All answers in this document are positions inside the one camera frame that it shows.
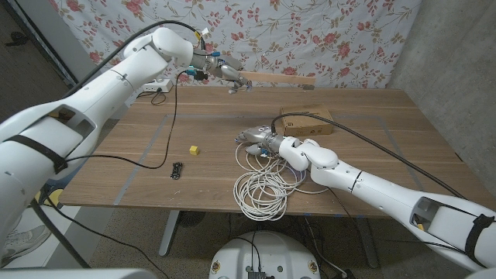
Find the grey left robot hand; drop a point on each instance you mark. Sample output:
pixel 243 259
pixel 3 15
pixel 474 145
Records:
pixel 228 71

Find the black floor object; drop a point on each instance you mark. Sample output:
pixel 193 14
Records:
pixel 16 38

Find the small black toy car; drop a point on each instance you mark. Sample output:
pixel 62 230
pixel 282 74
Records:
pixel 176 171

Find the dark round fan grille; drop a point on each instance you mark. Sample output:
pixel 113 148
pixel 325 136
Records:
pixel 191 219

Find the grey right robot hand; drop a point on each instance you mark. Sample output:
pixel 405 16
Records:
pixel 257 136

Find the brown cardboard package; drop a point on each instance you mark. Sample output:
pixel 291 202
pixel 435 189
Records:
pixel 310 126

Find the white table leg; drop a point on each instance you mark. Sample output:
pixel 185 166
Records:
pixel 169 232

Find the dark baseboard rail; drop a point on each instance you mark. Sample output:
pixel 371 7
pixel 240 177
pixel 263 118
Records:
pixel 58 62

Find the white robot torso edge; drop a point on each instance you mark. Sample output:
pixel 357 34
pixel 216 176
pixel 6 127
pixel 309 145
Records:
pixel 77 274

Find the white floor platform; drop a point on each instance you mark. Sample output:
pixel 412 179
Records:
pixel 50 248

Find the long wooden stick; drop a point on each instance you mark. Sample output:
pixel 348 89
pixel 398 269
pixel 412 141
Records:
pixel 279 78

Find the white power strip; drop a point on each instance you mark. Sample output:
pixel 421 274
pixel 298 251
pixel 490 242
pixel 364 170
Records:
pixel 160 85

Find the white sneaker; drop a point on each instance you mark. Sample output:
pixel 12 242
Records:
pixel 23 242

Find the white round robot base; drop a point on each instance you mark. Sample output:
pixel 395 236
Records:
pixel 265 252

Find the grey table leg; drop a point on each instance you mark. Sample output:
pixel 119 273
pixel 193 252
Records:
pixel 367 240

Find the small yellow block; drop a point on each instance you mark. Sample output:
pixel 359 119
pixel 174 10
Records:
pixel 193 150

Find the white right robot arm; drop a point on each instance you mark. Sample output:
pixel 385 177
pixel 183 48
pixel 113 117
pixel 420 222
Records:
pixel 387 193

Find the floral backdrop cloth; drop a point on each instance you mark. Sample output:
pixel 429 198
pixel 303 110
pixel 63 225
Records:
pixel 310 23

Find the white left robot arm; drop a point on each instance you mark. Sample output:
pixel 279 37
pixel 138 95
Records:
pixel 97 93

